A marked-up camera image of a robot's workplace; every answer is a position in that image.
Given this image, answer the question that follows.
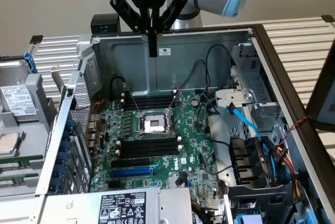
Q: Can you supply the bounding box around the long black expansion slot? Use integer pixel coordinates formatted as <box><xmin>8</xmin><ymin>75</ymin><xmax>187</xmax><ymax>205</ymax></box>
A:
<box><xmin>110</xmin><ymin>156</ymin><xmax>148</xmax><ymax>169</ymax></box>

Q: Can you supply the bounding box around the grey parts rack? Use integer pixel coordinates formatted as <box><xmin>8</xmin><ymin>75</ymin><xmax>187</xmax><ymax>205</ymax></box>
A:
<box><xmin>0</xmin><ymin>73</ymin><xmax>58</xmax><ymax>196</ymax></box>

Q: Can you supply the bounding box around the blue expansion slot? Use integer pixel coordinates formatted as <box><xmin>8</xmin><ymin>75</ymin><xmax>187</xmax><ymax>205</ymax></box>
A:
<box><xmin>108</xmin><ymin>164</ymin><xmax>153</xmax><ymax>180</ymax></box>

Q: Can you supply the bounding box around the silver power supply with label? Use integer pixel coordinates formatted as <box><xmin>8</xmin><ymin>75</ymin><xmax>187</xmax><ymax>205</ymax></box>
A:
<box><xmin>39</xmin><ymin>186</ymin><xmax>195</xmax><ymax>224</ymax></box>

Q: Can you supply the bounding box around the silver CPU chip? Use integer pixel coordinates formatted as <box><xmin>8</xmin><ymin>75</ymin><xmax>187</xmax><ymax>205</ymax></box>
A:
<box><xmin>0</xmin><ymin>131</ymin><xmax>21</xmax><ymax>156</ymax></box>

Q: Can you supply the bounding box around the black RAM slot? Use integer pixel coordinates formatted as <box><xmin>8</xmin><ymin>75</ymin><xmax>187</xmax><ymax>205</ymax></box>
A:
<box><xmin>124</xmin><ymin>94</ymin><xmax>175</xmax><ymax>104</ymax></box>
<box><xmin>125</xmin><ymin>100</ymin><xmax>173</xmax><ymax>111</ymax></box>
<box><xmin>123</xmin><ymin>91</ymin><xmax>175</xmax><ymax>101</ymax></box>
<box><xmin>117</xmin><ymin>139</ymin><xmax>183</xmax><ymax>151</ymax></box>
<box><xmin>117</xmin><ymin>142</ymin><xmax>182</xmax><ymax>156</ymax></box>
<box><xmin>119</xmin><ymin>136</ymin><xmax>181</xmax><ymax>148</ymax></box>
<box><xmin>116</xmin><ymin>147</ymin><xmax>183</xmax><ymax>160</ymax></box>
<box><xmin>125</xmin><ymin>97</ymin><xmax>174</xmax><ymax>108</ymax></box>

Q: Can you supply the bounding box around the metal disk bay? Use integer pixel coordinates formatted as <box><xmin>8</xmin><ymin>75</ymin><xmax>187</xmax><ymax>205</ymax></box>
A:
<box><xmin>230</xmin><ymin>42</ymin><xmax>287</xmax><ymax>136</ymax></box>

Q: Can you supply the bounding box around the green RAM stick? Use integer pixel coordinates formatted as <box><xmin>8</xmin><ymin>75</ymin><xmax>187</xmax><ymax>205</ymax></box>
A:
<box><xmin>0</xmin><ymin>154</ymin><xmax>44</xmax><ymax>169</ymax></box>

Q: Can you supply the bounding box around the dark brown framed panel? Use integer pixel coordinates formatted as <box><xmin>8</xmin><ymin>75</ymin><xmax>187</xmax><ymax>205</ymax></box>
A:
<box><xmin>305</xmin><ymin>37</ymin><xmax>335</xmax><ymax>131</ymax></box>

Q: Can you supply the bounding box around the metal locking lever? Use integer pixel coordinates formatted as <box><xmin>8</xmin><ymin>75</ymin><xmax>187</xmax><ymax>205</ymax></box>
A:
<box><xmin>122</xmin><ymin>82</ymin><xmax>141</xmax><ymax>112</ymax></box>
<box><xmin>135</xmin><ymin>129</ymin><xmax>170</xmax><ymax>138</ymax></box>

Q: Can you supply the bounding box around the red black twisted wire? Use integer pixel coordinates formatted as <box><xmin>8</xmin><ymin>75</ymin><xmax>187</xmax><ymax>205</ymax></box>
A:
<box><xmin>281</xmin><ymin>115</ymin><xmax>311</xmax><ymax>143</ymax></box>
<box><xmin>74</xmin><ymin>99</ymin><xmax>107</xmax><ymax>112</ymax></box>

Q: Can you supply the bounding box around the black plastic fan shroud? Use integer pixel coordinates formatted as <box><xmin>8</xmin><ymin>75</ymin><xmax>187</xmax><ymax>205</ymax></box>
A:
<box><xmin>228</xmin><ymin>136</ymin><xmax>280</xmax><ymax>187</ymax></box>

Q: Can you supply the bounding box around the hard disk with blue rails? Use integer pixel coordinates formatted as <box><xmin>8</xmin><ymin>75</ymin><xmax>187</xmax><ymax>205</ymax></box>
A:
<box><xmin>0</xmin><ymin>49</ymin><xmax>39</xmax><ymax>117</ymax></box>

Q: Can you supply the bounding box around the open metal PC case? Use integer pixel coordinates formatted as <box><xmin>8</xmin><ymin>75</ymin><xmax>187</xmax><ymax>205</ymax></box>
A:
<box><xmin>35</xmin><ymin>24</ymin><xmax>335</xmax><ymax>224</ymax></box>

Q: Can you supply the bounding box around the metal CPU socket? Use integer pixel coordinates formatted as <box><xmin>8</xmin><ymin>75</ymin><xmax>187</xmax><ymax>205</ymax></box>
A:
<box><xmin>133</xmin><ymin>109</ymin><xmax>175</xmax><ymax>137</ymax></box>

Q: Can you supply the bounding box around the green Dell motherboard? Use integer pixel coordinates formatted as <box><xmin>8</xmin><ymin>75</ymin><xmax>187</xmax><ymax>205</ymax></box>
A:
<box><xmin>90</xmin><ymin>90</ymin><xmax>230</xmax><ymax>210</ymax></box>

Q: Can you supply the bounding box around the thin black wire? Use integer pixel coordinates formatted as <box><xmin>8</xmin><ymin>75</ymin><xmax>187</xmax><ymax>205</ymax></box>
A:
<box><xmin>180</xmin><ymin>59</ymin><xmax>208</xmax><ymax>89</ymax></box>
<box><xmin>205</xmin><ymin>44</ymin><xmax>234</xmax><ymax>90</ymax></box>
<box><xmin>197</xmin><ymin>97</ymin><xmax>231</xmax><ymax>147</ymax></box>

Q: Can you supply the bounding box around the black looped wire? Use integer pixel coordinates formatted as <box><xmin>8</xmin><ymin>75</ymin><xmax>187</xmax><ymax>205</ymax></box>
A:
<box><xmin>109</xmin><ymin>75</ymin><xmax>131</xmax><ymax>98</ymax></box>

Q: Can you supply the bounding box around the blue SATA wire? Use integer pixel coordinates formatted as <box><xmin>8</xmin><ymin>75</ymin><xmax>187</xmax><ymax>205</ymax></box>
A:
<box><xmin>224</xmin><ymin>102</ymin><xmax>278</xmax><ymax>164</ymax></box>

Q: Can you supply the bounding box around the black box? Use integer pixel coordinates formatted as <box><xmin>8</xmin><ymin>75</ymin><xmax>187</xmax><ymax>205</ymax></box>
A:
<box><xmin>91</xmin><ymin>14</ymin><xmax>121</xmax><ymax>36</ymax></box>

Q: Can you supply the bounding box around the red yellow black wire bundle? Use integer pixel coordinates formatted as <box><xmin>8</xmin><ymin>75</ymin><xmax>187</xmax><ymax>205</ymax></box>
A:
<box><xmin>272</xmin><ymin>142</ymin><xmax>303</xmax><ymax>204</ymax></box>

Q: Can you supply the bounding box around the short black expansion slot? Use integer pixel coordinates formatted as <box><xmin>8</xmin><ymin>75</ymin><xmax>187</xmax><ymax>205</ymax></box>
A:
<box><xmin>107</xmin><ymin>180</ymin><xmax>126</xmax><ymax>190</ymax></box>

